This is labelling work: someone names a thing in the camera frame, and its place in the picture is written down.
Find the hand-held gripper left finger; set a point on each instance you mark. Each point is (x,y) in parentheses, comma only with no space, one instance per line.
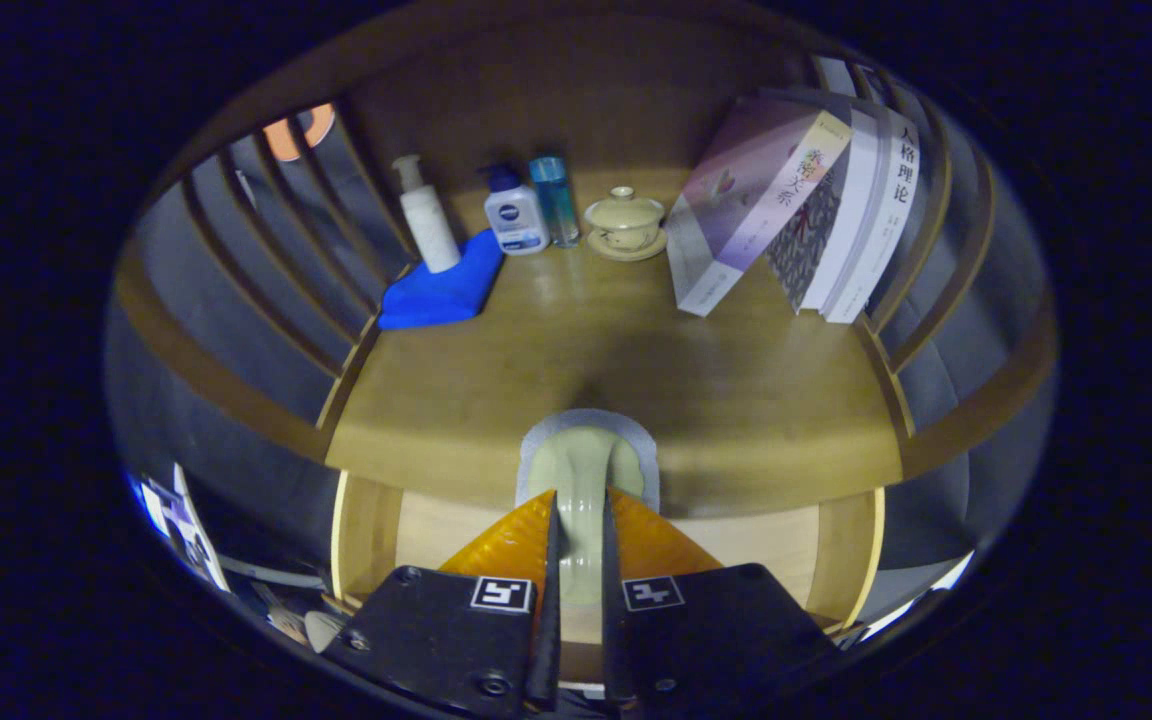
(548,640)

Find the dark patterned book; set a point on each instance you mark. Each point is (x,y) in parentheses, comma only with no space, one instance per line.
(806,245)

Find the wooden countertop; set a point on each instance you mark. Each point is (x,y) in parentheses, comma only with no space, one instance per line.
(736,400)

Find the blue folded cloth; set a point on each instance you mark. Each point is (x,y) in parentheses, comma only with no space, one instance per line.
(436,295)

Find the white book with printed spine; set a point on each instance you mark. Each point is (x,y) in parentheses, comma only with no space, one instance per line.
(896,200)

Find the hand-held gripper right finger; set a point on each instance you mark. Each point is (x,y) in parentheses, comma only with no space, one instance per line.
(612,650)

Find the purple and white book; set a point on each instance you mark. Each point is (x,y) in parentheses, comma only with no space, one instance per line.
(736,200)

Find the white pump bottle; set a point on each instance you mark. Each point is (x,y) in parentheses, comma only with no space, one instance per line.
(431,230)

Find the white lotion bottle blue cap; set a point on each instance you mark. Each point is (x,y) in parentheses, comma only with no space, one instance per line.
(516,220)

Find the plain white book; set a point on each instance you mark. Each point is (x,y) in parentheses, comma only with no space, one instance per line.
(856,215)

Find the pale green grey-rimmed dish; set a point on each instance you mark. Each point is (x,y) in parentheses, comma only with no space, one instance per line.
(584,470)

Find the wooden cabinet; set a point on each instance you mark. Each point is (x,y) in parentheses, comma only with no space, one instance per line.
(576,90)

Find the beige lidded tea cup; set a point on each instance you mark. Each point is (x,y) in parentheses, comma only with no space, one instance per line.
(626,220)

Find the slim teal bottle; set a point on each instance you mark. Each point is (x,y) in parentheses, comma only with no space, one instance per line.
(556,205)

